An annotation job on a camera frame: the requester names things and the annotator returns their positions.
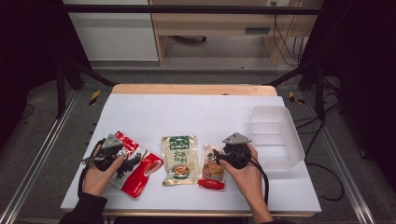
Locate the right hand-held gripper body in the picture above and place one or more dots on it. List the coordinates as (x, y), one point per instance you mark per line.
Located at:
(236, 154)

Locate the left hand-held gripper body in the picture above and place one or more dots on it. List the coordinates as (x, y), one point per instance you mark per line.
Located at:
(110, 146)

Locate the person's right hand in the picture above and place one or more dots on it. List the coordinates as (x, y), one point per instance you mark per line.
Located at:
(247, 182)

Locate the person's left hand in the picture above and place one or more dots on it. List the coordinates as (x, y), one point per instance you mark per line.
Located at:
(96, 182)

